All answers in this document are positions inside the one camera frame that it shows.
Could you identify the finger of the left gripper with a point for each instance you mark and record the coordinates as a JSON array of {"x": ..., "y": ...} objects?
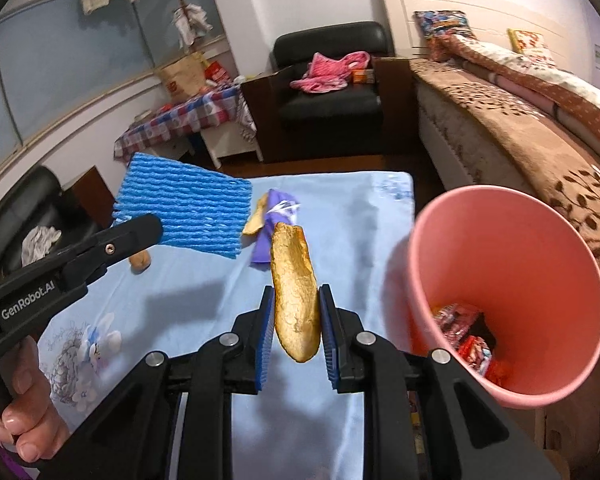
[{"x": 124, "y": 240}]

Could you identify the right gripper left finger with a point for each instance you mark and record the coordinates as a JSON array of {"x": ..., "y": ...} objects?
[{"x": 264, "y": 336}]

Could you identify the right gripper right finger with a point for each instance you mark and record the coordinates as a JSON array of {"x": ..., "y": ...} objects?
[{"x": 330, "y": 345}]

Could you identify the yellow fruit peel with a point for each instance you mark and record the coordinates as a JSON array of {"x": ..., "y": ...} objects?
[
  {"x": 256, "y": 221},
  {"x": 297, "y": 314}
]

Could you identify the blue foam fruit net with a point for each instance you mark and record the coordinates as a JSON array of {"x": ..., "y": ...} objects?
[{"x": 199, "y": 209}]

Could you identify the printed paper wrapper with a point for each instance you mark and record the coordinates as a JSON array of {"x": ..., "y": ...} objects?
[{"x": 457, "y": 322}]

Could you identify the clear red snack bag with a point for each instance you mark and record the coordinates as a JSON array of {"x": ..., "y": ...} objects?
[{"x": 476, "y": 353}]

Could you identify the pink plastic trash bucket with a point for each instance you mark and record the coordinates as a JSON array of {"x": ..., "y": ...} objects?
[{"x": 520, "y": 263}]

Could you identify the person left hand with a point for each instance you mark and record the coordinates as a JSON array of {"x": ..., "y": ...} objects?
[{"x": 31, "y": 422}]

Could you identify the dark wooden side cabinet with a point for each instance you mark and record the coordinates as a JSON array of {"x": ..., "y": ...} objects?
[{"x": 90, "y": 191}]

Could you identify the white cloth on sofa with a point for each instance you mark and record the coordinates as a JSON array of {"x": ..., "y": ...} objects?
[{"x": 38, "y": 243}]

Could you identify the black leather sofa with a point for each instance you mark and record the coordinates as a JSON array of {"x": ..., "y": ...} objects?
[{"x": 37, "y": 199}]

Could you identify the checkered cloth side table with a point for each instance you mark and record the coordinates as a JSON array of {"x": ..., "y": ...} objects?
[{"x": 221, "y": 117}]

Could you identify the brown paper shopping bag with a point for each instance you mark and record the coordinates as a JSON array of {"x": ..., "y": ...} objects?
[{"x": 184, "y": 79}]

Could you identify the red gift bag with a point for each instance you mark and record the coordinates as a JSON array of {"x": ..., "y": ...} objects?
[{"x": 216, "y": 73}]

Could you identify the black leather armchair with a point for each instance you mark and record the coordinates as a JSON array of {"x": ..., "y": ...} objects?
[{"x": 362, "y": 119}]

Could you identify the hanging clothes on rack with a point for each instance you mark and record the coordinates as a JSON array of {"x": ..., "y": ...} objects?
[{"x": 191, "y": 23}]

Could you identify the pink clothing on armchair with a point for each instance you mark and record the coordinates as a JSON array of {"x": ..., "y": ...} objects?
[{"x": 325, "y": 75}]

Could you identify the orange box on armchair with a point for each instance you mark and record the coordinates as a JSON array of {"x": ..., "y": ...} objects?
[{"x": 366, "y": 76}]

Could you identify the bed with brown blanket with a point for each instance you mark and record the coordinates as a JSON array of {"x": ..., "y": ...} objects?
[{"x": 478, "y": 133}]

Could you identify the white wooden headboard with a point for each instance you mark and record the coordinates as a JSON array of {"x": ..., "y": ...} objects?
[{"x": 490, "y": 20}]

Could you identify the colourful patterned pillow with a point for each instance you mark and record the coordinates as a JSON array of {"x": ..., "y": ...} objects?
[{"x": 437, "y": 25}]

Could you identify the yellow floral pillow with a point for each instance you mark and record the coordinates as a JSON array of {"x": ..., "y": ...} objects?
[{"x": 532, "y": 45}]

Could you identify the orange polka dot quilt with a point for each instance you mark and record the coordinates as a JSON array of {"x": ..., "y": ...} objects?
[{"x": 571, "y": 93}]

